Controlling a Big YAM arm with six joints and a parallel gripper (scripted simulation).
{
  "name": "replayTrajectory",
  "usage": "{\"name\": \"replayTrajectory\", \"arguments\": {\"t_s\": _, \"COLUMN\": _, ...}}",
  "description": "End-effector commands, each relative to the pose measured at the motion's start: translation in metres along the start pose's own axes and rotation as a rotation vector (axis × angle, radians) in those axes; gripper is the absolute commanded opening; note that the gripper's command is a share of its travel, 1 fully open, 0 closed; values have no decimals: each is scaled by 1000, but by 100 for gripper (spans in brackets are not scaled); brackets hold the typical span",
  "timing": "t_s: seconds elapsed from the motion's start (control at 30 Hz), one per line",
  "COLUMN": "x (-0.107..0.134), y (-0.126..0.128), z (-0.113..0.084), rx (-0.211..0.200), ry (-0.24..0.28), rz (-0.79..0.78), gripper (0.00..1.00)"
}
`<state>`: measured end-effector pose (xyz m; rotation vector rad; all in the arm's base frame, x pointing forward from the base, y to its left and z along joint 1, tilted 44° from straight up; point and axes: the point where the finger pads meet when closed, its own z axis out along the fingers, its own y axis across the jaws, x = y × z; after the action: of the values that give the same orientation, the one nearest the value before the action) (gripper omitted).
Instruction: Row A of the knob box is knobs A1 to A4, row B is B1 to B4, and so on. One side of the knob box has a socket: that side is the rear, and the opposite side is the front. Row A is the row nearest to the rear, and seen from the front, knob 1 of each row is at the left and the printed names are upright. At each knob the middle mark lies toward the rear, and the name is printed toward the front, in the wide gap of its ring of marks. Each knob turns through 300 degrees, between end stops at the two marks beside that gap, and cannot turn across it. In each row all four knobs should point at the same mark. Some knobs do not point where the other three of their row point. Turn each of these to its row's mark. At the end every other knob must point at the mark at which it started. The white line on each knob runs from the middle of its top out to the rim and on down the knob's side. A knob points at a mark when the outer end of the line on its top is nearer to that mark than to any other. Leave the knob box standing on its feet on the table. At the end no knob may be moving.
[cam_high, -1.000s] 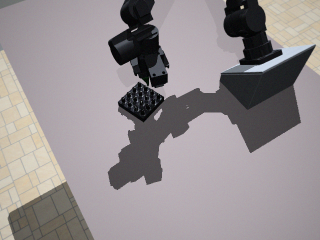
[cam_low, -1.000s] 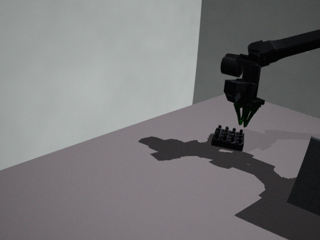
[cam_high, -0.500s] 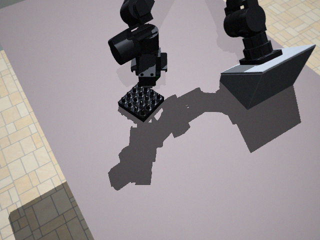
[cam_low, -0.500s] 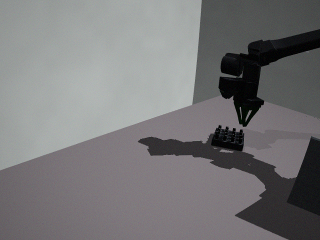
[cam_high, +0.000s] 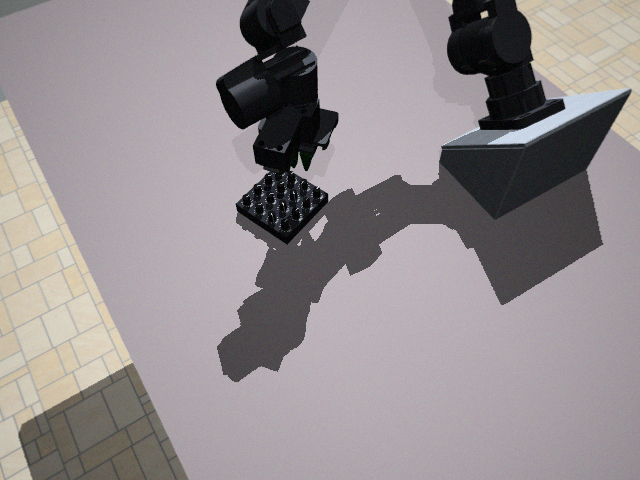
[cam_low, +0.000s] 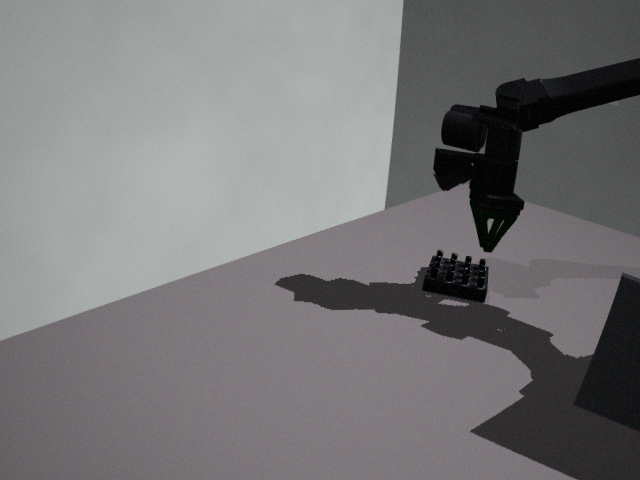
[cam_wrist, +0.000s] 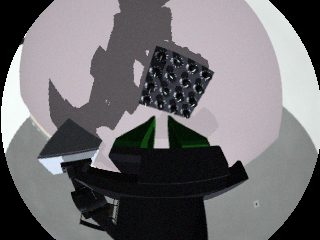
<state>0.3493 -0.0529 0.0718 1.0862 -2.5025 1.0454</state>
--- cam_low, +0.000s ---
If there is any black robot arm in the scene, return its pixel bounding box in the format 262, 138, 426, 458
433, 58, 640, 196

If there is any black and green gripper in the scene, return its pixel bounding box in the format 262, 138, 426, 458
469, 160, 525, 253

